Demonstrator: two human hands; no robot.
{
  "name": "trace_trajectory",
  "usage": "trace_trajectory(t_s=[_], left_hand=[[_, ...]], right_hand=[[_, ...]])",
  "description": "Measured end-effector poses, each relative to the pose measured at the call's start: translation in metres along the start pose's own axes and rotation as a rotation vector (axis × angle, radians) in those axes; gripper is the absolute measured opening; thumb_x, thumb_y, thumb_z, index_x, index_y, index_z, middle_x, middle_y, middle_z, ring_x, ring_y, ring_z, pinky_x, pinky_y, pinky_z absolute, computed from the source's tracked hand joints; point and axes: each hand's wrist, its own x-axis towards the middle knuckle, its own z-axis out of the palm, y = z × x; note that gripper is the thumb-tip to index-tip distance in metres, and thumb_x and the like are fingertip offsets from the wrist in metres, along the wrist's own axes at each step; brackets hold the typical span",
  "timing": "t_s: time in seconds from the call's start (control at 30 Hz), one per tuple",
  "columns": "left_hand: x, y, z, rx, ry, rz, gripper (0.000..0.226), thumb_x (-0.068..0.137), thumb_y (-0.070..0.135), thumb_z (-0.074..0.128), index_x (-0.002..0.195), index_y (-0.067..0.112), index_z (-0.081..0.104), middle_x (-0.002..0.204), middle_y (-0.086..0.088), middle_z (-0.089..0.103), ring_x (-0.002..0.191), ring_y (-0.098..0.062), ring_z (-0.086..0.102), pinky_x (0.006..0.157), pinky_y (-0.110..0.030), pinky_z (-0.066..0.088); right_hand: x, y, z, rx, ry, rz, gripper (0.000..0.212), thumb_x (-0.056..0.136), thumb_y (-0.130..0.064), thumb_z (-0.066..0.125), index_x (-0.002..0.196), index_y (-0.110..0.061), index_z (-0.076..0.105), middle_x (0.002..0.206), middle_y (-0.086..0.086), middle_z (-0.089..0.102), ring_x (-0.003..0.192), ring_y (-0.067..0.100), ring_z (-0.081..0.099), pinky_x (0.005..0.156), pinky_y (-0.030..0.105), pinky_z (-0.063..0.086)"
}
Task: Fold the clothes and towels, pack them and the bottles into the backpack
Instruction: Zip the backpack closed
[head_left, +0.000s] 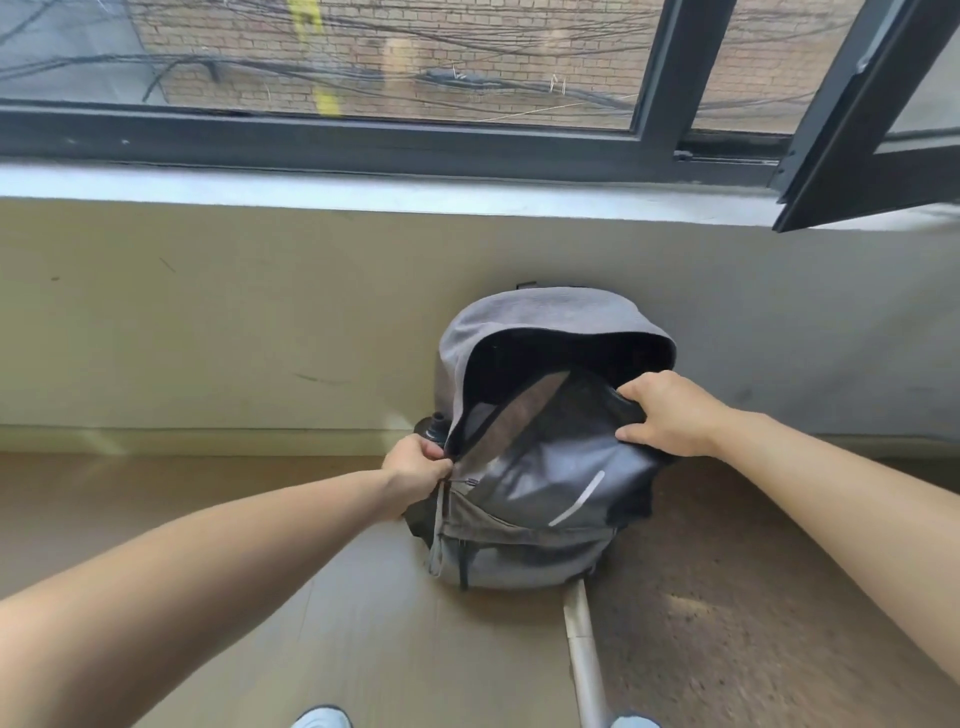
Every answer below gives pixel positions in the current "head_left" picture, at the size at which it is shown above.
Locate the person's left hand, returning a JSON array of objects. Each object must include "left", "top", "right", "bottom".
[{"left": 381, "top": 435, "right": 455, "bottom": 524}]

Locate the open black window sash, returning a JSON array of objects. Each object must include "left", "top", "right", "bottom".
[{"left": 772, "top": 0, "right": 960, "bottom": 234}]

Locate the black window frame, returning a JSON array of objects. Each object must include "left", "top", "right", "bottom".
[{"left": 0, "top": 0, "right": 960, "bottom": 190}]

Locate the grey backpack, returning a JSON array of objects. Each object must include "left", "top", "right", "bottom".
[{"left": 403, "top": 283, "right": 678, "bottom": 592}]

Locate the grey window sill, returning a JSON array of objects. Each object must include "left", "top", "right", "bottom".
[{"left": 0, "top": 160, "right": 960, "bottom": 231}]

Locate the metal floor strip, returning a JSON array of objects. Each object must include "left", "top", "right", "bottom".
[{"left": 562, "top": 576, "right": 613, "bottom": 728}]

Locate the bundle of black cables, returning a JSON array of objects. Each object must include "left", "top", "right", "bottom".
[{"left": 0, "top": 0, "right": 665, "bottom": 127}]

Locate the black bottle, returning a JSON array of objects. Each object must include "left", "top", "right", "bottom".
[{"left": 414, "top": 411, "right": 450, "bottom": 451}]

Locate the person's right forearm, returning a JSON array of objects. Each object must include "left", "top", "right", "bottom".
[{"left": 712, "top": 408, "right": 960, "bottom": 660}]

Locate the person's left forearm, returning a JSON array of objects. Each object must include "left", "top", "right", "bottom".
[{"left": 0, "top": 466, "right": 403, "bottom": 728}]

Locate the brick building wall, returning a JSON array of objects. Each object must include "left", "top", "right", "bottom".
[{"left": 129, "top": 0, "right": 875, "bottom": 138}]

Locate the person's left white shoe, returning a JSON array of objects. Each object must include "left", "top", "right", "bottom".
[{"left": 291, "top": 705, "right": 353, "bottom": 728}]

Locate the person's right hand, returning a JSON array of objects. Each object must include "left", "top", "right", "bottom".
[{"left": 615, "top": 369, "right": 735, "bottom": 460}]

